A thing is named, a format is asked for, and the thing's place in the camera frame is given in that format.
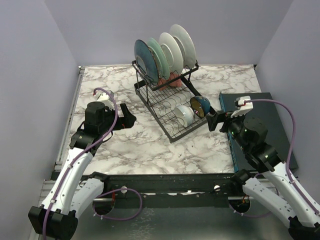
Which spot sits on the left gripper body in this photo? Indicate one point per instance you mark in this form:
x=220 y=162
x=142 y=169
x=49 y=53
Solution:
x=110 y=115

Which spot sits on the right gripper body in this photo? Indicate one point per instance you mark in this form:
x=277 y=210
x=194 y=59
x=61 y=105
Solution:
x=229 y=123

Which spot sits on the dark bowl cream inside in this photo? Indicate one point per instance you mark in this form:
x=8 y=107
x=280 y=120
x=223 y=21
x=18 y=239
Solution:
x=200 y=106

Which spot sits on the white small bowl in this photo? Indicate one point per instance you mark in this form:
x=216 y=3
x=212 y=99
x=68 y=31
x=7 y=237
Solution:
x=184 y=114

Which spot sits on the black wire dish rack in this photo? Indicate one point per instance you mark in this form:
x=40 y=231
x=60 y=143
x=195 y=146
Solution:
x=161 y=104

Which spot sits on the plain pink mug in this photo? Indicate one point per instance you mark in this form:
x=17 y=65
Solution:
x=177 y=83

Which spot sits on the pink printed coffee mug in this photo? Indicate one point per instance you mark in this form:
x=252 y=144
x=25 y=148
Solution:
x=162 y=84

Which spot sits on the blue ceramic plate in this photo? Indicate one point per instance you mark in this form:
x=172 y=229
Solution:
x=146 y=62

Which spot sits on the red plate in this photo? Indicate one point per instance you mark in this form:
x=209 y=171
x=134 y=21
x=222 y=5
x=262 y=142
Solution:
x=185 y=44

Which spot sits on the light blue floral plate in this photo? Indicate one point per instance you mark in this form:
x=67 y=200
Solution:
x=160 y=58

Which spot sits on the white plate lettered rim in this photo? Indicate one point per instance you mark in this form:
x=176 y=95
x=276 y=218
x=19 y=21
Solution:
x=172 y=52

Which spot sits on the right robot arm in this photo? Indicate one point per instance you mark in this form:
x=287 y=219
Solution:
x=292 y=205

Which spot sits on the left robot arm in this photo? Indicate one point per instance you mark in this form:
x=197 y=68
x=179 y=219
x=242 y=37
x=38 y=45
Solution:
x=58 y=215

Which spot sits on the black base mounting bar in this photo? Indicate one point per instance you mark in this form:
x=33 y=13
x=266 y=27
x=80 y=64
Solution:
x=130 y=191

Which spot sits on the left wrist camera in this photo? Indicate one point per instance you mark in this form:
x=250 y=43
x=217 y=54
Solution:
x=105 y=99

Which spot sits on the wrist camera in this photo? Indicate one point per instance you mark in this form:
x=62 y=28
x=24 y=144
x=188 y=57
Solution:
x=244 y=105
x=105 y=99

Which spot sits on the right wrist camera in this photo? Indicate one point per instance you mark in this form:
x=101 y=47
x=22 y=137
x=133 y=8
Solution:
x=244 y=105

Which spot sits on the blue network switch box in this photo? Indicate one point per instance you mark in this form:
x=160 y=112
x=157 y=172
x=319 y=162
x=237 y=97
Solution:
x=268 y=113

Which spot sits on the left aluminium rail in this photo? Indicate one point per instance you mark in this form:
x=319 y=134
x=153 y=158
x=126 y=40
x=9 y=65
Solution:
x=69 y=119

